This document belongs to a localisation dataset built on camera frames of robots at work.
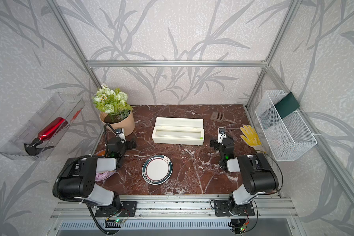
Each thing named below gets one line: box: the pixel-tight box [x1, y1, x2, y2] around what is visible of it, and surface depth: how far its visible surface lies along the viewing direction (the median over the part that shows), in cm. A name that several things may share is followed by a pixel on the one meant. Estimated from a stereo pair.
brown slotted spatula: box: [209, 111, 236, 124], surface depth 114 cm
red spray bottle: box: [22, 117, 66, 156], surface depth 62 cm
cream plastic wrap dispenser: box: [151, 117, 205, 147], surface depth 98 cm
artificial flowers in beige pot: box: [92, 83, 136, 137], surface depth 86 cm
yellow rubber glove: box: [239, 124, 262, 148], surface depth 104 cm
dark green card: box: [274, 91, 300, 120], surface depth 72 cm
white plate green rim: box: [141, 154, 174, 186], surface depth 88 cm
